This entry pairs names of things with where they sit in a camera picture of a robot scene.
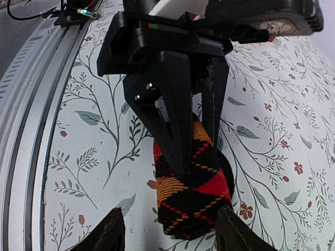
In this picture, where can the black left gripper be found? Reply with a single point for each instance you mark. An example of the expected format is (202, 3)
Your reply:
(160, 92)

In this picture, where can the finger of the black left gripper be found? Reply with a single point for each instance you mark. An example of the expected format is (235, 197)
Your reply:
(213, 82)

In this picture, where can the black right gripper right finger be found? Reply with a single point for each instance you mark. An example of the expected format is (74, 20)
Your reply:
(233, 235)

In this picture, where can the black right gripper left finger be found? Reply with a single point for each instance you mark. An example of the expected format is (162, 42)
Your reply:
(108, 235)

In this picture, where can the black red orange argyle sock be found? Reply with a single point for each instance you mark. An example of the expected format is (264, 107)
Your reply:
(188, 205)

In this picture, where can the floral table mat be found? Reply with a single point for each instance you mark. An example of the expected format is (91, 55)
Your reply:
(276, 130)

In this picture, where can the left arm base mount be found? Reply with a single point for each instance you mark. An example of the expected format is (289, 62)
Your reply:
(77, 12)

